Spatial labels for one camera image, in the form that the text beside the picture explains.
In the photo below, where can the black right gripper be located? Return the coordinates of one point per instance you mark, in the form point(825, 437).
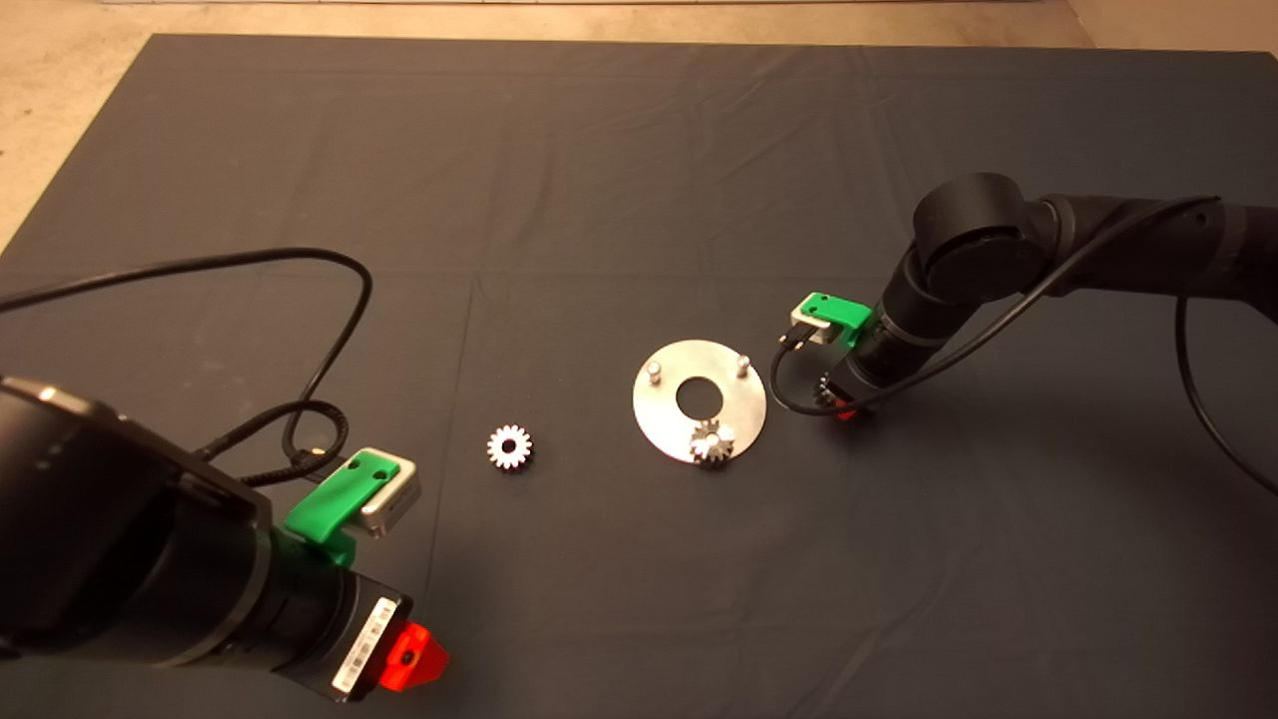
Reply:
point(879, 364)

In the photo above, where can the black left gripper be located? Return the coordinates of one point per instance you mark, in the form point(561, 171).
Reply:
point(326, 629)

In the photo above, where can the dark steel planetary gear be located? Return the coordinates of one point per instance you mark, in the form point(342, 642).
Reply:
point(713, 444)
point(821, 394)

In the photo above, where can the bright steel planetary gear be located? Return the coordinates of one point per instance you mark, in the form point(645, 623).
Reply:
point(509, 439)

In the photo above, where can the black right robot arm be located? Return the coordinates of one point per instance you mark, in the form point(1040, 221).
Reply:
point(978, 240)

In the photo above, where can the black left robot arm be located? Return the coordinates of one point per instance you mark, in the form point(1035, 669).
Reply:
point(100, 529)

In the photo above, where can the round metal carrier plate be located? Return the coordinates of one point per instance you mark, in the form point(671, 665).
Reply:
point(664, 419)

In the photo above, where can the dark grey table cloth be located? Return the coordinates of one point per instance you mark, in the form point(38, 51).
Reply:
point(599, 200)

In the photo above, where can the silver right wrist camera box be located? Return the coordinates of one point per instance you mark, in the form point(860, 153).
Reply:
point(814, 332)

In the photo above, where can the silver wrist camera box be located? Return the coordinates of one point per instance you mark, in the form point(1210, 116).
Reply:
point(814, 332)
point(396, 504)

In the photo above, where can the green right camera mount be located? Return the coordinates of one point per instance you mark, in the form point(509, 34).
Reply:
point(839, 312)

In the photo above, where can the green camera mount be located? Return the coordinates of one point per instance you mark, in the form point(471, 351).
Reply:
point(839, 312)
point(341, 499)

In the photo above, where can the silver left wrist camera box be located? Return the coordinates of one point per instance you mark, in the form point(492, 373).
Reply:
point(396, 504)

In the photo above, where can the green left camera mount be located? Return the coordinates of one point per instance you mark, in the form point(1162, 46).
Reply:
point(341, 499)

